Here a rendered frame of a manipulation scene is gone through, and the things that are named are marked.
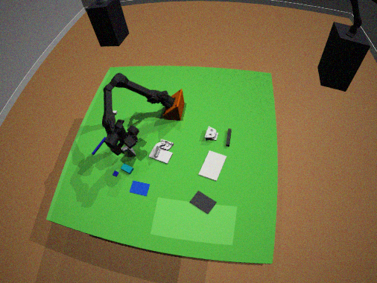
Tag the teal rectangular block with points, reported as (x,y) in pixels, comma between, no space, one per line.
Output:
(127,168)

